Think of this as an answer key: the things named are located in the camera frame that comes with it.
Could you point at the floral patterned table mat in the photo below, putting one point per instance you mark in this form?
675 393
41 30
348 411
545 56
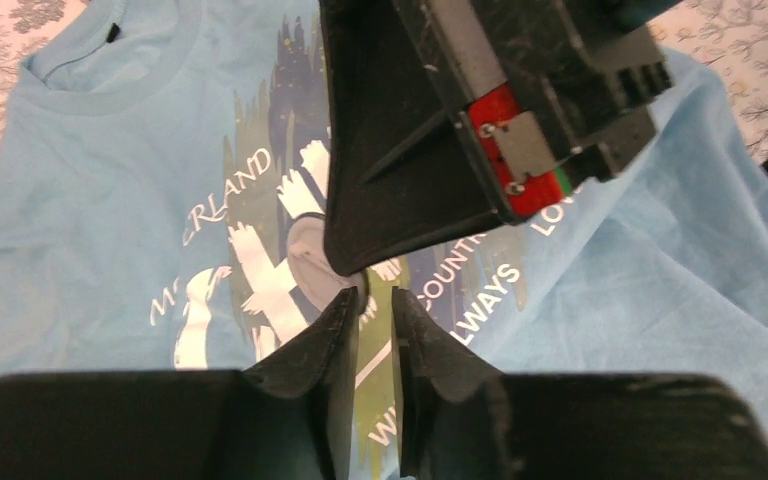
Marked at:
729 36

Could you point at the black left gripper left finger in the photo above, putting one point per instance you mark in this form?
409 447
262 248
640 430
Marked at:
297 402

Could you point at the light blue printed t-shirt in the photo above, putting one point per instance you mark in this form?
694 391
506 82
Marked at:
156 154

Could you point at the round white-backed brooch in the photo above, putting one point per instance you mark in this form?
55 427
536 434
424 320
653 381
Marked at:
310 268

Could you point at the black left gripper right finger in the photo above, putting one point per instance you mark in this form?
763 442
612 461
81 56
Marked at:
445 427

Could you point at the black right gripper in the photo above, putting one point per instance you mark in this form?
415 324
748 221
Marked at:
451 118

